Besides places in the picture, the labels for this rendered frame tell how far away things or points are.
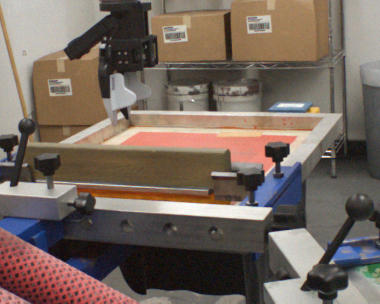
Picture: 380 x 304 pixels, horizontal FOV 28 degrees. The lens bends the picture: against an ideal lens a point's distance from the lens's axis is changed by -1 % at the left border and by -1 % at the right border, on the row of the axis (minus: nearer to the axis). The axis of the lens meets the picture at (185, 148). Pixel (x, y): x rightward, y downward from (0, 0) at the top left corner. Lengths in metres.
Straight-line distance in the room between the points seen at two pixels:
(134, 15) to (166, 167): 0.27
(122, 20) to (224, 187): 0.33
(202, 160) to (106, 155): 0.18
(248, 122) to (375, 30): 3.12
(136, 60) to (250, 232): 0.41
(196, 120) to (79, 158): 0.58
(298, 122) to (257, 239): 0.84
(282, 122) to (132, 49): 0.65
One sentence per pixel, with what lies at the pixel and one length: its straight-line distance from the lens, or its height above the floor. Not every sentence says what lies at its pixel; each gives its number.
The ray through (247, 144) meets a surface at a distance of 1.78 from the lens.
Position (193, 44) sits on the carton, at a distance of 4.79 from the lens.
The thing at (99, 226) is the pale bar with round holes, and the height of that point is 1.01.
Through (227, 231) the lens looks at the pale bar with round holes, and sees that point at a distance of 1.08.
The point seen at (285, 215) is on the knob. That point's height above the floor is 1.05.
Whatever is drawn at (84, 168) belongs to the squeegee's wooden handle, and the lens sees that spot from 1.44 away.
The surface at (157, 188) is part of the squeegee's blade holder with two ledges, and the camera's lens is 1.37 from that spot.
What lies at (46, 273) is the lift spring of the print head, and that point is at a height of 1.12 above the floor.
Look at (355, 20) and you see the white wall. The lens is 4.98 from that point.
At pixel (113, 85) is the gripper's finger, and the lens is 1.35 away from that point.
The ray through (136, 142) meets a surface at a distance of 1.86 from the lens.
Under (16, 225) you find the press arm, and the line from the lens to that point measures 1.12.
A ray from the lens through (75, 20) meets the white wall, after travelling 5.32.
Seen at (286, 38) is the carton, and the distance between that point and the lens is 4.58.
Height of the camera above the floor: 1.41
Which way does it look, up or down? 15 degrees down
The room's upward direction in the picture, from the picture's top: 4 degrees counter-clockwise
